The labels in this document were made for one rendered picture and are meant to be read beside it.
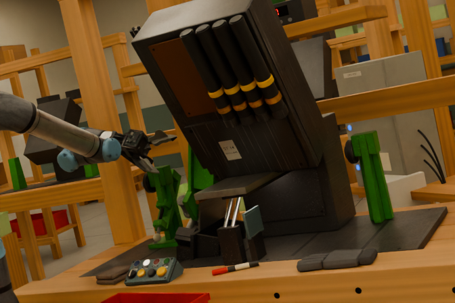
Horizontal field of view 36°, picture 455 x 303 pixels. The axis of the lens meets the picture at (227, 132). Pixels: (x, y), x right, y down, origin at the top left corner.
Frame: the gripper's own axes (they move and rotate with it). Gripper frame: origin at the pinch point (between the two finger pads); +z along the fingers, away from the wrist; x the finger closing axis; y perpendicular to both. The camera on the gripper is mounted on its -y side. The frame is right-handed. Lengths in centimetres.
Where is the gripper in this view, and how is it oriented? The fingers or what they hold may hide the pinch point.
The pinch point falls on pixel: (169, 155)
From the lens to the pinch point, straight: 230.1
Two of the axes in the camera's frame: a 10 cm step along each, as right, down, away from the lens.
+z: 8.9, 1.3, -4.4
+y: -2.9, -5.7, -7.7
